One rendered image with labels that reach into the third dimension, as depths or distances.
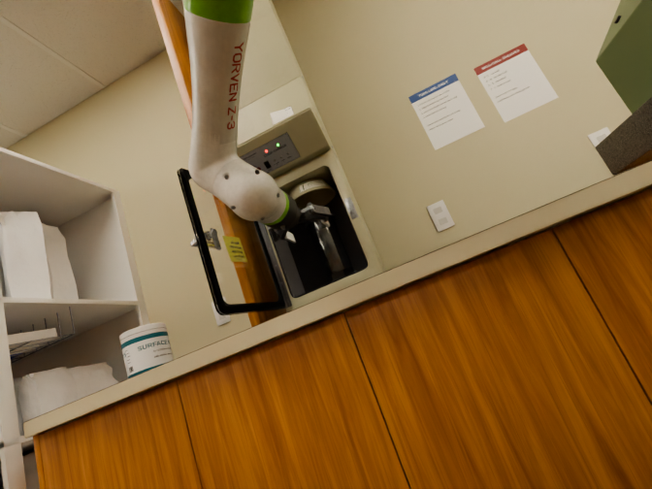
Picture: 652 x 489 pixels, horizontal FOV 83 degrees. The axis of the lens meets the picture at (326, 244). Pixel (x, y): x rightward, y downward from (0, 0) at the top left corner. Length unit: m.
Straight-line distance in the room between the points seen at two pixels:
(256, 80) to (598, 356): 1.25
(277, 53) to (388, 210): 0.72
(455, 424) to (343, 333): 0.28
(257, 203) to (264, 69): 0.78
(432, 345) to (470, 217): 0.83
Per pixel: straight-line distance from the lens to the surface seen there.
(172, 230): 1.98
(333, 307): 0.80
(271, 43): 1.51
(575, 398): 0.85
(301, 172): 1.22
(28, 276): 1.87
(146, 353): 1.22
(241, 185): 0.77
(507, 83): 1.77
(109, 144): 2.43
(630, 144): 0.51
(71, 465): 1.27
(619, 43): 0.57
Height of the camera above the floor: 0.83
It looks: 15 degrees up
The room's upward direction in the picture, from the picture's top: 21 degrees counter-clockwise
